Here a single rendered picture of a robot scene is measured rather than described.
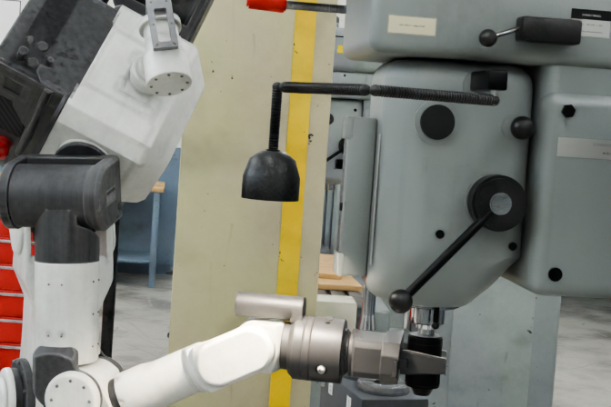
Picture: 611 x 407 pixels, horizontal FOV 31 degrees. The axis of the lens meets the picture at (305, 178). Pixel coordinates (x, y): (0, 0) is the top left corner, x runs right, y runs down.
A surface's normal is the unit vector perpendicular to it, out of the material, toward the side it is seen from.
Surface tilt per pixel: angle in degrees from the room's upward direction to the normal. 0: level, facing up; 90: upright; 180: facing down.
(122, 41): 58
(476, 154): 90
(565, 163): 90
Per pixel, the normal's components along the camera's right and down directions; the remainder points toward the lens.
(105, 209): 0.99, 0.02
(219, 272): 0.11, 0.06
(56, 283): -0.16, 0.03
